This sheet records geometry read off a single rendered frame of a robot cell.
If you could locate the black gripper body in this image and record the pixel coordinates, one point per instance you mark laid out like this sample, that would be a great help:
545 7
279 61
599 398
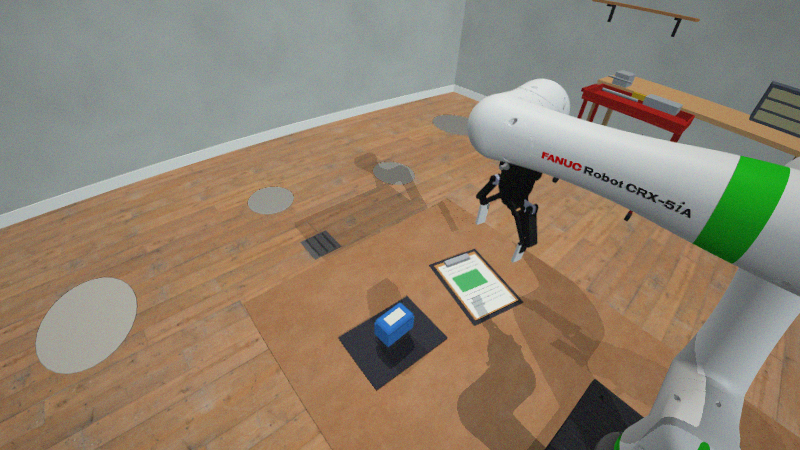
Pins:
523 189

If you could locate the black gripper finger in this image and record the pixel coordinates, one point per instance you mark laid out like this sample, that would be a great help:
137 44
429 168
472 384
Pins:
526 223
484 203

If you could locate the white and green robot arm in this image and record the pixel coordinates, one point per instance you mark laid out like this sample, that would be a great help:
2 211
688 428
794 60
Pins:
742 210

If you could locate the blue and black self-inking stamp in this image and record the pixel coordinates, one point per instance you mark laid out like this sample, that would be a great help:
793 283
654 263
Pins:
392 325

